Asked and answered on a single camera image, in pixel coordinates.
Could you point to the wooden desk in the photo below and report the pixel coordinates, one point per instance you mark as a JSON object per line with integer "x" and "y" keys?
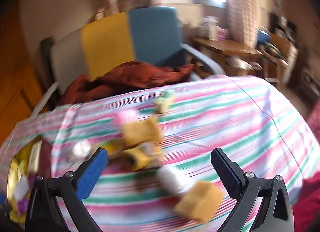
{"x": 225, "y": 46}

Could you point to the purple packet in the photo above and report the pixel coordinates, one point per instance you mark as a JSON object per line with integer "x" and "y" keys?
{"x": 23, "y": 203}

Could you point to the red blanket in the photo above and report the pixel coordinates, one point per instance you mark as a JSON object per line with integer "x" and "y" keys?
{"x": 310, "y": 197}

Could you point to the yellow sponge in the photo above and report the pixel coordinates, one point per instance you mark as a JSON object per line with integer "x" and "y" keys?
{"x": 200, "y": 202}
{"x": 141, "y": 131}

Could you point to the beige white carton box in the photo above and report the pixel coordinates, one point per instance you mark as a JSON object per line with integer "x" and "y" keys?
{"x": 35, "y": 157}

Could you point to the wooden chair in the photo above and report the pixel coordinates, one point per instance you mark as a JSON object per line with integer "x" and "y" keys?
{"x": 282, "y": 44}

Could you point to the striped bedsheet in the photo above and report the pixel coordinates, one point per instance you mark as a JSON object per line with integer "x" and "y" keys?
{"x": 237, "y": 122}

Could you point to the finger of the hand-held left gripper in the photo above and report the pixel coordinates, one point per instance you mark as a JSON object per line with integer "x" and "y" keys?
{"x": 2, "y": 198}

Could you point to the small pink item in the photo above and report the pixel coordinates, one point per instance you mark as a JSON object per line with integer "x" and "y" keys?
{"x": 126, "y": 116}

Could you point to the white round cap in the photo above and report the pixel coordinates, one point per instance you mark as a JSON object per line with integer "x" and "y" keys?
{"x": 80, "y": 149}

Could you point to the white bag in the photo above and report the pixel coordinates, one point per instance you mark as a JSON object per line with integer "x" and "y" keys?
{"x": 241, "y": 62}

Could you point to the wooden wardrobe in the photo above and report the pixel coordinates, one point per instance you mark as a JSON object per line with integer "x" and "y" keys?
{"x": 15, "y": 72}

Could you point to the white soft packet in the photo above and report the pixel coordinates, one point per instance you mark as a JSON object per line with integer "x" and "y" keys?
{"x": 170, "y": 178}

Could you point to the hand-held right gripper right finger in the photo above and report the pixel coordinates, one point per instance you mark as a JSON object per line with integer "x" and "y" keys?
{"x": 227, "y": 172}

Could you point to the blue bag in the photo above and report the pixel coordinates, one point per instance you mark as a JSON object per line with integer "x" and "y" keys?
{"x": 262, "y": 36}

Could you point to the gold and maroon box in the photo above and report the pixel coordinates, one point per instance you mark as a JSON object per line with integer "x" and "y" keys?
{"x": 10, "y": 177}

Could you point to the pink box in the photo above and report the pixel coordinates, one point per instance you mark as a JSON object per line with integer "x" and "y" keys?
{"x": 222, "y": 33}

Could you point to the white carton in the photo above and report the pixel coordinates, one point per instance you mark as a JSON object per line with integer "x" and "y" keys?
{"x": 211, "y": 28}

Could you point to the grey yellow blue armchair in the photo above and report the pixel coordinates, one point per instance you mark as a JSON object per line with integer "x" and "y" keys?
{"x": 107, "y": 42}

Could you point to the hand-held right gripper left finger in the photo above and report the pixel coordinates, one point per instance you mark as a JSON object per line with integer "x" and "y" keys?
{"x": 92, "y": 172}

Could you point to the small white green item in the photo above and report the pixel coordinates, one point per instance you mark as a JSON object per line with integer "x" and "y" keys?
{"x": 165, "y": 102}

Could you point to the red brown jacket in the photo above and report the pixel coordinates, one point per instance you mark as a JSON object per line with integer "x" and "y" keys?
{"x": 130, "y": 77}

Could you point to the dark clothes pile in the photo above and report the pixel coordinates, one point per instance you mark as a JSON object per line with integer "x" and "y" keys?
{"x": 272, "y": 48}

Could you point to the yellow green packet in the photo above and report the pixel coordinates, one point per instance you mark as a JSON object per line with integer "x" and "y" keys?
{"x": 20, "y": 165}

